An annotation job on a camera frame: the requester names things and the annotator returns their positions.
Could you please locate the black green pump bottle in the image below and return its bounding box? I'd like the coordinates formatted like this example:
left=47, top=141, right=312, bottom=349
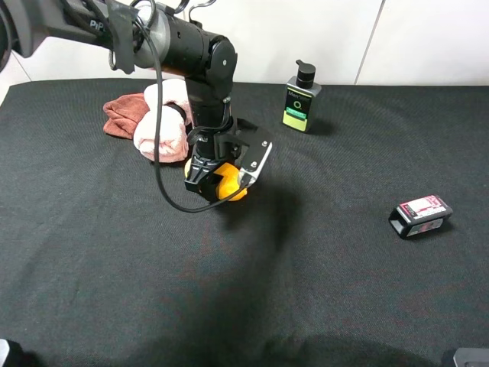
left=282, top=60, right=322, bottom=133

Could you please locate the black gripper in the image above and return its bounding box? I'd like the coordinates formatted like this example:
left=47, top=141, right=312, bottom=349
left=185, top=118, right=260, bottom=202

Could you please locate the brown folded cloth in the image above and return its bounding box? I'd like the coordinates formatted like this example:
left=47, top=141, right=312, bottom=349
left=103, top=93, right=149, bottom=140

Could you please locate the yellow mango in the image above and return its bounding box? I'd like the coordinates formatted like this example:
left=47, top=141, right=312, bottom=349
left=183, top=160, right=248, bottom=203

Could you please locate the wrist camera with silver plate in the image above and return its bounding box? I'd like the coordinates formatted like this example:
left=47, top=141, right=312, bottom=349
left=231, top=119, right=273, bottom=173

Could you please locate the black red small box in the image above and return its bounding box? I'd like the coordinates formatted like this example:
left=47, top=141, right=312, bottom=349
left=388, top=194, right=453, bottom=239

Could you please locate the pink rolled towel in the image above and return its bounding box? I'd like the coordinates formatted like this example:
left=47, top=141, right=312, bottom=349
left=133, top=79, right=193, bottom=163

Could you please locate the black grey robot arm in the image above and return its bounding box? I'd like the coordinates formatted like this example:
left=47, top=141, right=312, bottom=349
left=1, top=1, right=272, bottom=207

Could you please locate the black tablecloth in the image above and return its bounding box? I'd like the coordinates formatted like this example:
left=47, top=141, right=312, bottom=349
left=1, top=80, right=488, bottom=366

